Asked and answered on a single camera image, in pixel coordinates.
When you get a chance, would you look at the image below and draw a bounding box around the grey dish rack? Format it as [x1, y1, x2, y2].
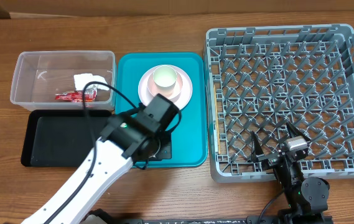
[204, 24, 354, 183]

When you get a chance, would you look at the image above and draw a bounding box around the wooden chopstick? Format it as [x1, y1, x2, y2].
[214, 90, 221, 155]
[213, 84, 220, 154]

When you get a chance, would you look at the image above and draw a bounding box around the clear plastic storage bin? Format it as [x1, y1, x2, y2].
[10, 50, 117, 111]

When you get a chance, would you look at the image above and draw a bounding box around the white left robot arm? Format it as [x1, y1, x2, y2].
[24, 94, 182, 223]

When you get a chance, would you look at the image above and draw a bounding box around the teal plastic tray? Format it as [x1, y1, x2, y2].
[116, 52, 207, 168]

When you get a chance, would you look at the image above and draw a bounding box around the white cup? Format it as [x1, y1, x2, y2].
[152, 65, 177, 90]

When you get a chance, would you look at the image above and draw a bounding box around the large white plate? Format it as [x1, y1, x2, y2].
[138, 65, 193, 110]

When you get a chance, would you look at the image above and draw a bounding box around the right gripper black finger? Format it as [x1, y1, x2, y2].
[251, 131, 264, 162]
[286, 121, 311, 142]

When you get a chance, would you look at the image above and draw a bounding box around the small pink plate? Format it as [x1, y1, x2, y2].
[147, 73, 183, 101]

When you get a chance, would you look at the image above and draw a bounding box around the black tray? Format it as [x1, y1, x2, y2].
[20, 109, 114, 168]

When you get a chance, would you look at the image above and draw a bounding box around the white napkin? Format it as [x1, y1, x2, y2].
[73, 73, 109, 91]

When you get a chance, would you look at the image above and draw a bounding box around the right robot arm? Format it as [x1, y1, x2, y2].
[251, 122, 333, 223]

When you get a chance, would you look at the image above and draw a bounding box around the red snack wrapper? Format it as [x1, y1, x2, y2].
[55, 89, 97, 103]

